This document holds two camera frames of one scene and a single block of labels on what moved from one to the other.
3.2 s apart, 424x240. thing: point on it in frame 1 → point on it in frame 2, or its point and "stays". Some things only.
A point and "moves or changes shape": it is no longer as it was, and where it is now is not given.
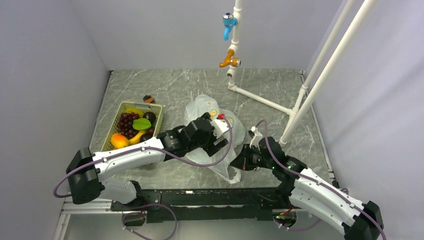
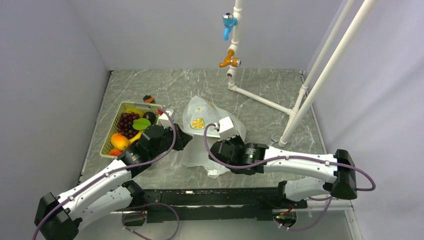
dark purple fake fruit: x=150 y=116 stays
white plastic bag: x=221 y=162 moves or changes shape
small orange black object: x=149 y=99 stays
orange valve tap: x=235 y=62 stays
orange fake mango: x=119 y=141 stays
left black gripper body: x=207 y=144 → x=168 y=137
